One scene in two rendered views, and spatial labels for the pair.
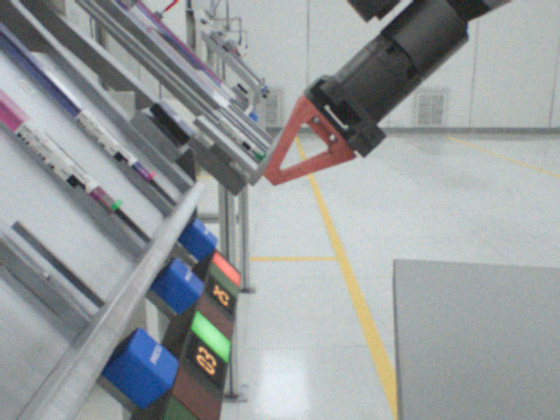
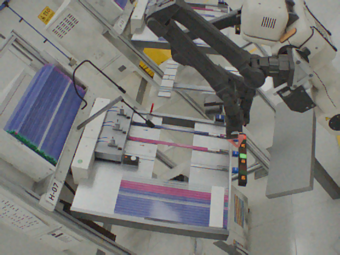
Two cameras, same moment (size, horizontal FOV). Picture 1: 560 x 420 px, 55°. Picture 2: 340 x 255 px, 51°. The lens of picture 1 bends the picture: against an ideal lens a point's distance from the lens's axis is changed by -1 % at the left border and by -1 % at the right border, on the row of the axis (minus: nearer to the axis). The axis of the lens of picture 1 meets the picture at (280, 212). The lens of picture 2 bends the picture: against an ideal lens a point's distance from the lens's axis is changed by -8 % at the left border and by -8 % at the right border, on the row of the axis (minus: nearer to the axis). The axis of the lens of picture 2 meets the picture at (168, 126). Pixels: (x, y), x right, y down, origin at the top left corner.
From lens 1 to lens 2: 164 cm
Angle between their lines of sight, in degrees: 38
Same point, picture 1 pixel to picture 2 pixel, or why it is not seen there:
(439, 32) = (247, 104)
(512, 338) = (290, 127)
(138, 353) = (234, 170)
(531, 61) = not seen: outside the picture
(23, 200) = (215, 160)
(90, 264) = (224, 161)
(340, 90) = not seen: hidden behind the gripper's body
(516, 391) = (286, 142)
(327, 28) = not seen: outside the picture
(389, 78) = (245, 112)
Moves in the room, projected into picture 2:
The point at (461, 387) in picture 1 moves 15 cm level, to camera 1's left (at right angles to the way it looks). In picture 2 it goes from (279, 144) to (255, 155)
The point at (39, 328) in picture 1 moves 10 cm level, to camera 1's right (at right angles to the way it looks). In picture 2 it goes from (224, 173) to (241, 166)
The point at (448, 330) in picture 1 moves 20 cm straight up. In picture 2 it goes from (281, 129) to (261, 106)
